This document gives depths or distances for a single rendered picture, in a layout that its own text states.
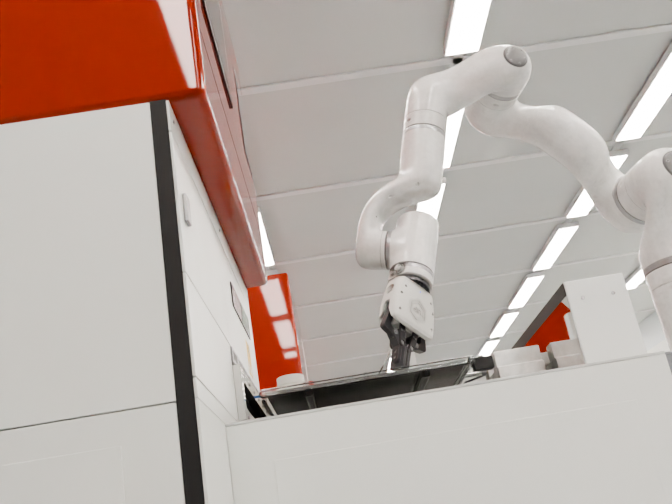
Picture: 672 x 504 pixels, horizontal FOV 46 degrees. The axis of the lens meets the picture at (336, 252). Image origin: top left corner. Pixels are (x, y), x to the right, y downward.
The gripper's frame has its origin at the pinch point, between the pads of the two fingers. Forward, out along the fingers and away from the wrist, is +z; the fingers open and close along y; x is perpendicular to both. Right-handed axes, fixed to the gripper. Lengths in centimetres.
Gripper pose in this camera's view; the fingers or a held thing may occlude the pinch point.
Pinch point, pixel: (400, 360)
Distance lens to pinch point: 138.3
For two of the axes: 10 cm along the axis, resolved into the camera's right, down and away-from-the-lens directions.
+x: -6.7, 3.6, 6.5
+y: 7.2, 5.1, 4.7
